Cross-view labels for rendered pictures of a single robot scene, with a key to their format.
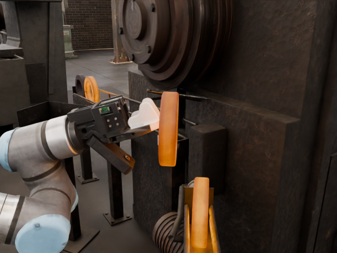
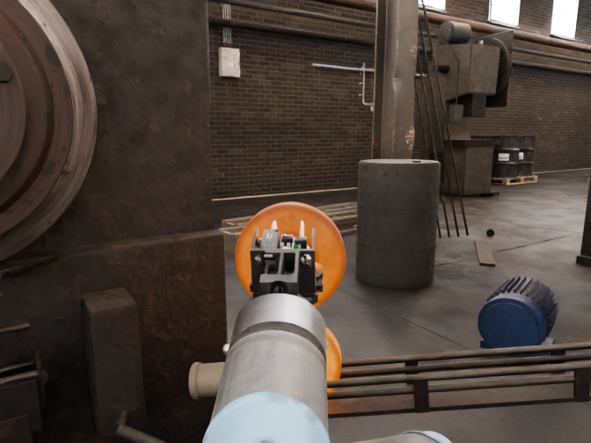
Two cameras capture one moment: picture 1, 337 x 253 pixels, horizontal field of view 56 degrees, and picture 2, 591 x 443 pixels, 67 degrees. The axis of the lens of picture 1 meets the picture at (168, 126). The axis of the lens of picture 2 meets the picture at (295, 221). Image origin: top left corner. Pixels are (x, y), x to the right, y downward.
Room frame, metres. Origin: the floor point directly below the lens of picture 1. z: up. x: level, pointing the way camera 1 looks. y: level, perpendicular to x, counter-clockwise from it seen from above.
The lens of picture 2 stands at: (0.63, 0.62, 1.08)
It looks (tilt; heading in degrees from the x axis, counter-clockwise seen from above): 11 degrees down; 269
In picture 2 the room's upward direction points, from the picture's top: straight up
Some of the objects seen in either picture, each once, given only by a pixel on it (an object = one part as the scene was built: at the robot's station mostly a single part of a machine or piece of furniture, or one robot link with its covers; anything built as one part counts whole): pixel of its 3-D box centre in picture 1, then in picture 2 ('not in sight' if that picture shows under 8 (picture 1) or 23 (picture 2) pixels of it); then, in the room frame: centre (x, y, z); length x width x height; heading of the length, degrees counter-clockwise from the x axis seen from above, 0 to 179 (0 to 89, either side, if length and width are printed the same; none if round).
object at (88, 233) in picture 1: (62, 177); not in sight; (1.42, 0.53, 0.36); 0.26 x 0.20 x 0.72; 67
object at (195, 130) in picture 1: (207, 160); (113, 359); (0.94, -0.13, 0.68); 0.11 x 0.08 x 0.24; 122
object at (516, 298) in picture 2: not in sight; (521, 313); (-0.56, -1.53, 0.17); 0.57 x 0.31 x 0.34; 52
